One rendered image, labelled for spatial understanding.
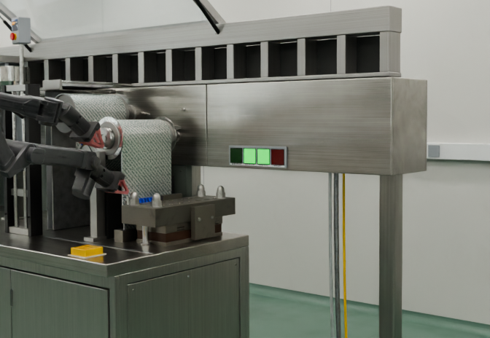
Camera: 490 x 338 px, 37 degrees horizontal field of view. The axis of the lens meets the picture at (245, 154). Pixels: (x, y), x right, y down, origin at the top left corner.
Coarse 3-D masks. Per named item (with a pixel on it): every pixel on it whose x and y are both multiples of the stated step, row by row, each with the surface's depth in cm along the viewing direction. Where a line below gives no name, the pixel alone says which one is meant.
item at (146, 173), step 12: (132, 156) 254; (144, 156) 258; (156, 156) 262; (168, 156) 267; (132, 168) 254; (144, 168) 258; (156, 168) 263; (168, 168) 267; (132, 180) 254; (144, 180) 258; (156, 180) 263; (168, 180) 268; (144, 192) 259; (156, 192) 263; (168, 192) 268
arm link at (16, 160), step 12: (0, 132) 183; (0, 144) 184; (12, 144) 194; (24, 144) 194; (0, 156) 185; (12, 156) 189; (24, 156) 193; (0, 168) 187; (12, 168) 189; (24, 168) 194
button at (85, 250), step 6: (78, 246) 228; (84, 246) 228; (90, 246) 228; (96, 246) 228; (72, 252) 226; (78, 252) 224; (84, 252) 222; (90, 252) 224; (96, 252) 226; (102, 252) 227
